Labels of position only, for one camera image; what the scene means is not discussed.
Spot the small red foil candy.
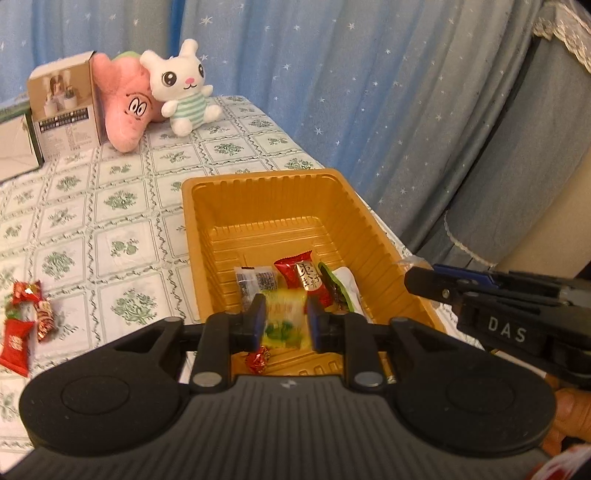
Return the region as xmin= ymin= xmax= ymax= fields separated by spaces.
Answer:
xmin=244 ymin=346 xmax=271 ymax=376

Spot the grey lace-trimmed cover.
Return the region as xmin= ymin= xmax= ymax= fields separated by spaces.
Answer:
xmin=401 ymin=0 xmax=591 ymax=280

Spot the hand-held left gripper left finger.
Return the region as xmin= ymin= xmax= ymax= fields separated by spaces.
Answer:
xmin=99 ymin=294 xmax=269 ymax=394

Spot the yellow and green candy packet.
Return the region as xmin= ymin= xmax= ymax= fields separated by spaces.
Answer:
xmin=260 ymin=288 xmax=311 ymax=355

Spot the person's right forearm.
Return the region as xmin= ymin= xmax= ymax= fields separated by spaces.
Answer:
xmin=531 ymin=442 xmax=591 ymax=480

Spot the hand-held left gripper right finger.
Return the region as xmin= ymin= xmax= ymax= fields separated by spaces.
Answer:
xmin=307 ymin=294 xmax=482 ymax=394

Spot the red foil twist candy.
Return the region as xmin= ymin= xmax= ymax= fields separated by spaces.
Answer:
xmin=11 ymin=280 xmax=43 ymax=320

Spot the white and green snack pouch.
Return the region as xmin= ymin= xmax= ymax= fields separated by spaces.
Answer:
xmin=318 ymin=262 xmax=371 ymax=320

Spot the plain red snack packet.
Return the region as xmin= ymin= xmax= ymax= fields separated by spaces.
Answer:
xmin=0 ymin=320 xmax=36 ymax=380

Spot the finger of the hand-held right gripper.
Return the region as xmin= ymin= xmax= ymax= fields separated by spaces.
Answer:
xmin=432 ymin=263 xmax=573 ymax=292
xmin=403 ymin=267 xmax=468 ymax=305

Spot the pink plush toy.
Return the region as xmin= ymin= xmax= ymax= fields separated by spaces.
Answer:
xmin=92 ymin=51 xmax=170 ymax=154

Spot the orange plastic tray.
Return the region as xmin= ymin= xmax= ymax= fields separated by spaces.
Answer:
xmin=181 ymin=168 xmax=448 ymax=385

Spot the green floral tablecloth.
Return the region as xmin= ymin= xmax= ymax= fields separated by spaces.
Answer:
xmin=0 ymin=95 xmax=419 ymax=455

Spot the blue star curtain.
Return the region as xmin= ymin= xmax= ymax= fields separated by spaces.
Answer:
xmin=0 ymin=0 xmax=546 ymax=259

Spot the brown product box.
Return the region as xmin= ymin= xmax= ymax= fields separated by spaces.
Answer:
xmin=26 ymin=51 xmax=110 ymax=164

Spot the red and white candy packet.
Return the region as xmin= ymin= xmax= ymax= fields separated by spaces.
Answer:
xmin=35 ymin=298 xmax=57 ymax=343

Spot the clear dark snack packet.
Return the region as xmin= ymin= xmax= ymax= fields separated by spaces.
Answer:
xmin=233 ymin=265 xmax=279 ymax=315

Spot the person's right hand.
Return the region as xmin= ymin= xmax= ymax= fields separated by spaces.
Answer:
xmin=540 ymin=387 xmax=591 ymax=459

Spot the red snack packet round label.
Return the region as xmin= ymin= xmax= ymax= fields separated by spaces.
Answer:
xmin=274 ymin=250 xmax=334 ymax=309

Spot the white rabbit plush toy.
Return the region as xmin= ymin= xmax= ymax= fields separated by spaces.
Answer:
xmin=139 ymin=39 xmax=222 ymax=137

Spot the long white cardboard box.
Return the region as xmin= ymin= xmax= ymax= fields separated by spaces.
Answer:
xmin=0 ymin=104 xmax=45 ymax=184

